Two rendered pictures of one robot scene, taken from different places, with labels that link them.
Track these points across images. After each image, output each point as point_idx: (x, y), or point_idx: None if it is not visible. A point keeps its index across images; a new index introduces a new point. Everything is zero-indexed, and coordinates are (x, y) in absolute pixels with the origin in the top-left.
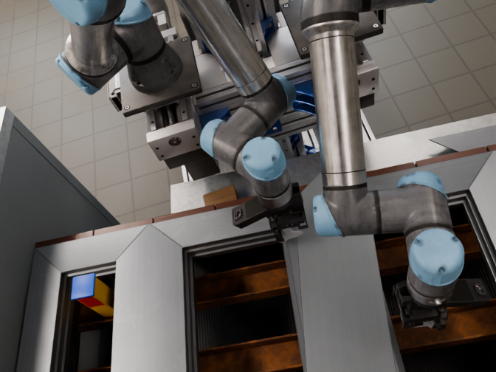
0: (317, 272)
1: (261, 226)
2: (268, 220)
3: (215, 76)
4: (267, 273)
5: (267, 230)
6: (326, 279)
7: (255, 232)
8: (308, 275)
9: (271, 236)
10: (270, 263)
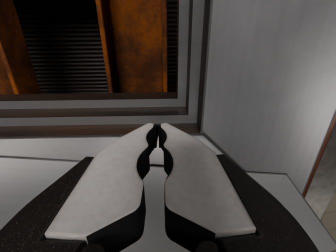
0: (32, 198)
1: (228, 50)
2: (248, 82)
3: None
4: (156, 11)
5: (204, 72)
6: (15, 214)
7: (212, 17)
8: (20, 180)
9: (188, 72)
10: (163, 27)
